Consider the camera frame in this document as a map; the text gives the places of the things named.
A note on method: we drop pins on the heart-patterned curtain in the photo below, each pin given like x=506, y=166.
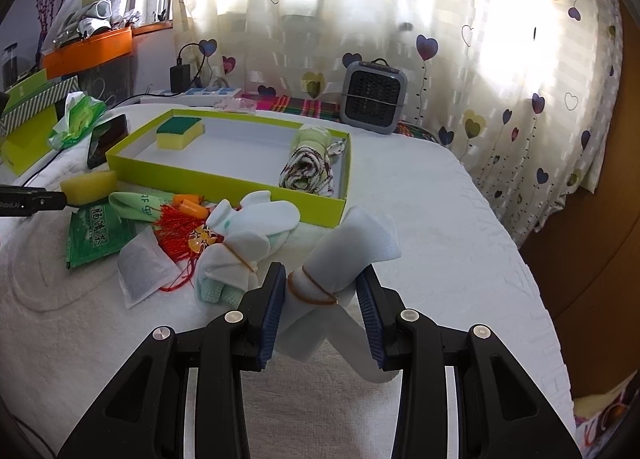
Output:
x=522, y=92

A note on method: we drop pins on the green-topped yellow sponge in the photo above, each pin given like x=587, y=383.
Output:
x=178, y=132

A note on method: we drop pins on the green tissue pack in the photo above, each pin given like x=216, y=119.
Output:
x=81, y=113

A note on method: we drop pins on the white towel table cover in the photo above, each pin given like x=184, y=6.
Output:
x=65, y=333

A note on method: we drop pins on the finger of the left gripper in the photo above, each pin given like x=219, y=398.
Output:
x=26, y=201

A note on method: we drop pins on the black smartphone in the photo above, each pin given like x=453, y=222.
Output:
x=104, y=137

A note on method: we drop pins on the green floral towel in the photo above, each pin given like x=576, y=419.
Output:
x=309, y=167

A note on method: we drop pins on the lime green box lid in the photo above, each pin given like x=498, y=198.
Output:
x=29, y=142

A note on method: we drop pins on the red tassel mask ornament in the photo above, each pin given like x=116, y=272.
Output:
x=183, y=238

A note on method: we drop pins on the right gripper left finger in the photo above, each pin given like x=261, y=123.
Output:
x=141, y=412

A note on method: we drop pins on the dark glass jar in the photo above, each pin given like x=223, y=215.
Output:
x=9, y=66

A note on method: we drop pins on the small sachet packets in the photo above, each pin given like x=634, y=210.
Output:
x=235, y=104

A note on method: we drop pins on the orange storage box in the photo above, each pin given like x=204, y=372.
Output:
x=88, y=54

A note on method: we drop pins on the white power strip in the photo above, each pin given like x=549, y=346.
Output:
x=196, y=97

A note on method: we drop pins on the lime green cardboard box tray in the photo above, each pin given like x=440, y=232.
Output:
x=237, y=154

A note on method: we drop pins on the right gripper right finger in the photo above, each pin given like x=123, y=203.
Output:
x=500, y=411

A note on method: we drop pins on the light green cloth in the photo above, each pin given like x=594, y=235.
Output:
x=141, y=207

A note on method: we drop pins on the green wipes packet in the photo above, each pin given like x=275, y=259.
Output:
x=96, y=231

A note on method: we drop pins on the orange corded earplugs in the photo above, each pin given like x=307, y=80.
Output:
x=190, y=205

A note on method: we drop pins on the black power adapter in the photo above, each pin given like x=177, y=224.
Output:
x=180, y=78

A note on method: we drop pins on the plaid cloth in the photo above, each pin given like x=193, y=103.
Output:
x=327, y=111

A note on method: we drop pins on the white sachet pouch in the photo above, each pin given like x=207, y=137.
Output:
x=143, y=268

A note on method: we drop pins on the striped green gift box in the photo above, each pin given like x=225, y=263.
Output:
x=32, y=95

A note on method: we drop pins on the grey portable heater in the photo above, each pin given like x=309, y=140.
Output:
x=373, y=96

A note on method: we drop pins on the plain yellow sponge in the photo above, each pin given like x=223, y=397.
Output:
x=87, y=188

